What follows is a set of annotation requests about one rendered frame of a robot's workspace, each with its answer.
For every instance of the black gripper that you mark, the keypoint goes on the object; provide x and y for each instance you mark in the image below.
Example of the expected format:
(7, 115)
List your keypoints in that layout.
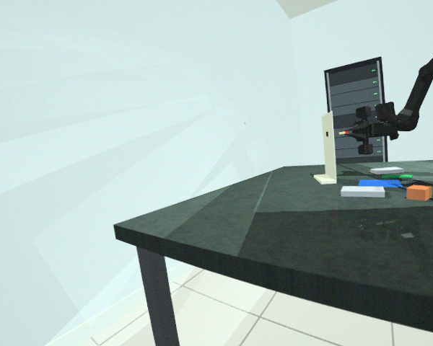
(369, 130)

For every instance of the orange box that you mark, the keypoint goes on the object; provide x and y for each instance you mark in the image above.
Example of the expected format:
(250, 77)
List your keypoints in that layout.
(419, 192)

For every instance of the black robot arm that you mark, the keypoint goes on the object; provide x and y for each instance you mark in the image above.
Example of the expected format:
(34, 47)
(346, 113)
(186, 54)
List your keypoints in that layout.
(408, 117)

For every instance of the blue square mat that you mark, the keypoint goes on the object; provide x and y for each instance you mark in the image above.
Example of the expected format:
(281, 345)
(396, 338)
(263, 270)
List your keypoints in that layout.
(380, 183)

